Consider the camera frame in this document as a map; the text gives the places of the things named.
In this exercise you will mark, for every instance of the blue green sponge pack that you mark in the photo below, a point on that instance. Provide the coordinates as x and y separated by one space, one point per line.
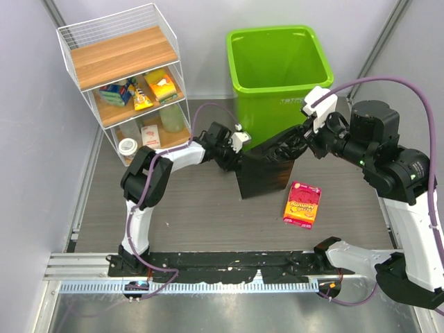
117 95

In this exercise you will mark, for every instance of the black trash bag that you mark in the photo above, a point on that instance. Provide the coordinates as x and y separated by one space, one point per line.
266 168

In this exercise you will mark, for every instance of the yellow snack bag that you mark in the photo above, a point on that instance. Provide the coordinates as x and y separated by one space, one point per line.
140 100

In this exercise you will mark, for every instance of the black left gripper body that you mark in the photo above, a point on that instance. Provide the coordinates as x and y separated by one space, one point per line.
225 157

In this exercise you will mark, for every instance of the pink orange sponge package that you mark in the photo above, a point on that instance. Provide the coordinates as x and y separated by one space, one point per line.
302 204

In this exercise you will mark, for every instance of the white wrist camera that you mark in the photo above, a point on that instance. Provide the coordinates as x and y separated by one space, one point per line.
319 104
239 138

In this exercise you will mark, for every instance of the grey slotted cable duct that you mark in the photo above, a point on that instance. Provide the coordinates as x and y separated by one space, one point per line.
128 287

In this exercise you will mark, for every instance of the green plastic trash bin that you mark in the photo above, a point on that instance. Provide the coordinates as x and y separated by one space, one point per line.
272 70

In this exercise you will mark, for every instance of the white red small box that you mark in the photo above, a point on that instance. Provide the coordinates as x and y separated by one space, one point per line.
150 136

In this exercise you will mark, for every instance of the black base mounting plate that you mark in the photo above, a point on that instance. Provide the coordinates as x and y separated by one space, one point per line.
223 267

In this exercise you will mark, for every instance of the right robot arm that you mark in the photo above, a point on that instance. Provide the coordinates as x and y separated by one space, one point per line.
413 274

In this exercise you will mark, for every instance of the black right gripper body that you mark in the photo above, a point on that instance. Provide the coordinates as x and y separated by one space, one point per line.
330 137

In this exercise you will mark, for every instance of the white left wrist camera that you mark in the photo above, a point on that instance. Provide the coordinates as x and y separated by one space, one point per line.
239 138

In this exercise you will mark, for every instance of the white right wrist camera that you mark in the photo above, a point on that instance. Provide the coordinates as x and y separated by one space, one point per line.
319 104

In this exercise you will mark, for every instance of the aluminium frame rail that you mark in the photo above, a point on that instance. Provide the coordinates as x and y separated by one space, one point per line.
76 266

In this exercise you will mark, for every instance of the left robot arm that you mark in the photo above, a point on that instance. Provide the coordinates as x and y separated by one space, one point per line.
145 182

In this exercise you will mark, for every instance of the white wire shelf rack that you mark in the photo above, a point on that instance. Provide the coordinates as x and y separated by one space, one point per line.
128 68

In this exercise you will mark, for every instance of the yellow orange sponge pack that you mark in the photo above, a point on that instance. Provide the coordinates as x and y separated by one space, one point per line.
161 85

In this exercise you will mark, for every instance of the translucent green bottle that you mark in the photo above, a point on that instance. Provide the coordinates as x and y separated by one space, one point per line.
172 118

